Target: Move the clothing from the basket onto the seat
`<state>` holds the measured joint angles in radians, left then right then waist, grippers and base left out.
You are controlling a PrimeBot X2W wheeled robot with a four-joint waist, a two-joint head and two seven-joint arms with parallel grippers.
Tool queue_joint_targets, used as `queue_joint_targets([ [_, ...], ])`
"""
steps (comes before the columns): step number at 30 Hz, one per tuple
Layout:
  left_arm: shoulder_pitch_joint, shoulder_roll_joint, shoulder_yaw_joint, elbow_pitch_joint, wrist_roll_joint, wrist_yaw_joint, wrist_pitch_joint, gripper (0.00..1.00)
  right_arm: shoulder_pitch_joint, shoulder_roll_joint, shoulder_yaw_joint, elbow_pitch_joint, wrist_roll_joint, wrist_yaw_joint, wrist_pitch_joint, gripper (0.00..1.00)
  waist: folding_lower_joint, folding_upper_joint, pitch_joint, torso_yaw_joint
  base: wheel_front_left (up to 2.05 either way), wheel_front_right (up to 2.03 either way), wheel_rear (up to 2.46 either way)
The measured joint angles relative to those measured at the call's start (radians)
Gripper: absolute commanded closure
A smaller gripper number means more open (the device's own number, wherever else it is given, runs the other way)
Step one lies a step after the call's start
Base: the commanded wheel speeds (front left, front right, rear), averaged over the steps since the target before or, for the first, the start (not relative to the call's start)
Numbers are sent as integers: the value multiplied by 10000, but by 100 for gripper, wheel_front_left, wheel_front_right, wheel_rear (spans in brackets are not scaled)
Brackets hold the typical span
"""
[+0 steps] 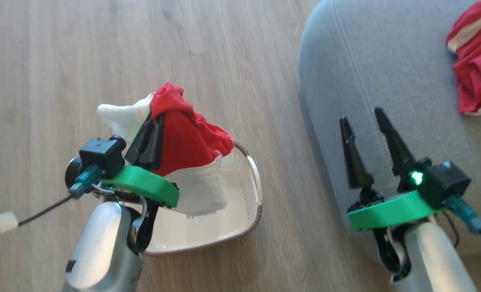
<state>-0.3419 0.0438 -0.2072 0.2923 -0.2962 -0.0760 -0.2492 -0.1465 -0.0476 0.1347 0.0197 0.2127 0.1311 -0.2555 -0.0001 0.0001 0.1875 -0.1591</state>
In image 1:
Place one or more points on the red jersey with gold print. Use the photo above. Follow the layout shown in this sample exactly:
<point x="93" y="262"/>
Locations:
<point x="475" y="61"/>

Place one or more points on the red and white garment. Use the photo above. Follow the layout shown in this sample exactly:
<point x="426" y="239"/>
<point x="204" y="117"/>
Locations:
<point x="187" y="138"/>

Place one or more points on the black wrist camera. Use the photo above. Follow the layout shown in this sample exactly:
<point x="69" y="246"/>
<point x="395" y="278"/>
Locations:
<point x="100" y="156"/>
<point x="445" y="182"/>

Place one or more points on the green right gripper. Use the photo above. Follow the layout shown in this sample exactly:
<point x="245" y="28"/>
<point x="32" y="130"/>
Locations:
<point x="390" y="211"/>

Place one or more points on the grey fabric sofa seat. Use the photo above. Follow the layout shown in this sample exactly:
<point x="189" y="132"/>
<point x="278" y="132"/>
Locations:
<point x="386" y="73"/>

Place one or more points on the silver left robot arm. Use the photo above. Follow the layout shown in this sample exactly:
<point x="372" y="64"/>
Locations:
<point x="98" y="251"/>

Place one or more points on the beige plastic laundry basket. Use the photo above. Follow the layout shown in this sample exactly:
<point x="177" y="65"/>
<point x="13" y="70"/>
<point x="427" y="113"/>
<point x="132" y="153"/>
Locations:
<point x="240" y="194"/>

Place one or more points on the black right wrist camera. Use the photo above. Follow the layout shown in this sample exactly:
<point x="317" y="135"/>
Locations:
<point x="445" y="182"/>

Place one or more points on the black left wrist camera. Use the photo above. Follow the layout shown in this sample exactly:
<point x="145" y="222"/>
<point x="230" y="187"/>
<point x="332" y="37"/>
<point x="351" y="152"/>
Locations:
<point x="100" y="156"/>

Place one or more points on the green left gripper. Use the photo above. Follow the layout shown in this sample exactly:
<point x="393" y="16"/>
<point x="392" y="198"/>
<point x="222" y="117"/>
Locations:
<point x="147" y="184"/>

